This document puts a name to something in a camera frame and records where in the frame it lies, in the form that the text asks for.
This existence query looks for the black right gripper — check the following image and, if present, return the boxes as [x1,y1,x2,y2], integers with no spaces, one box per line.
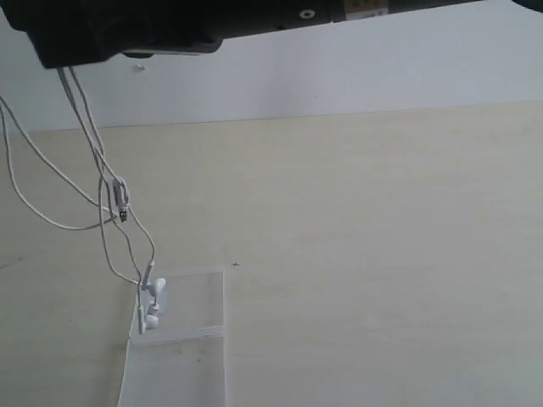
[0,0,298,70]

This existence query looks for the white wired earphones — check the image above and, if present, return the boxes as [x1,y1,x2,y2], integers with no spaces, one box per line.
[0,66,167,336]

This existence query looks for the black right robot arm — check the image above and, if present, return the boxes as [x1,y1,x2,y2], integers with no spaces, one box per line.
[1,0,450,69]

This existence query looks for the clear plastic storage box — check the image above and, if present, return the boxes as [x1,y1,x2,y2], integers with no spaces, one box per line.
[117,266,227,406]

